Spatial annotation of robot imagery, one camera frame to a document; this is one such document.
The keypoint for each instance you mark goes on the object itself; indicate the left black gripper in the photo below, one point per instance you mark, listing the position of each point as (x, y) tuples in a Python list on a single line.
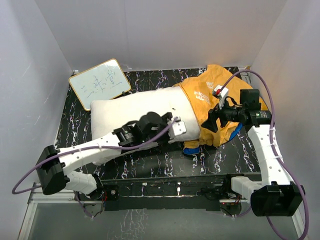
[(165, 142)]

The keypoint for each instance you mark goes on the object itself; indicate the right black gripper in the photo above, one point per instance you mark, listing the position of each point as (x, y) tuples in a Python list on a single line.
[(213, 115)]

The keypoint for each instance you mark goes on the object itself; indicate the white pillow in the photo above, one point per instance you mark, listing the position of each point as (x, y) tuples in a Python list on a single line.
[(107, 115)]

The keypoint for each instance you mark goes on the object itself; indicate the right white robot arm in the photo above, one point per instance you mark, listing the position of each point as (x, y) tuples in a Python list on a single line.
[(277, 195)]

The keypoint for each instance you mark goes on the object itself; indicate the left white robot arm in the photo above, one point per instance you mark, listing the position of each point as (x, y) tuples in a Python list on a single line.
[(57, 168)]

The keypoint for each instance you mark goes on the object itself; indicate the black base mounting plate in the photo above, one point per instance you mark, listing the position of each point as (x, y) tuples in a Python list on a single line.
[(206, 192)]

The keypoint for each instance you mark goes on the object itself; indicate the small whiteboard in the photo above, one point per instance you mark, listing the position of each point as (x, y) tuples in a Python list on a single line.
[(105, 81)]

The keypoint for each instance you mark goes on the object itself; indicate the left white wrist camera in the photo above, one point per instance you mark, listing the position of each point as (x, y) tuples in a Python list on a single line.
[(177, 128)]

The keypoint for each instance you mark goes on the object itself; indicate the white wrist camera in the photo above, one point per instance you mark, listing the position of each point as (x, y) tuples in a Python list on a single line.
[(220, 93), (177, 128)]

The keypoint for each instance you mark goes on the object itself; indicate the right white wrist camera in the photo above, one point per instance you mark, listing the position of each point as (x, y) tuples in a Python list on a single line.
[(220, 93)]

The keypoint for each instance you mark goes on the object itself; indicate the aluminium frame rail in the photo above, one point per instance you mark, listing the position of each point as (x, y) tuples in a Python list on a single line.
[(142, 217)]

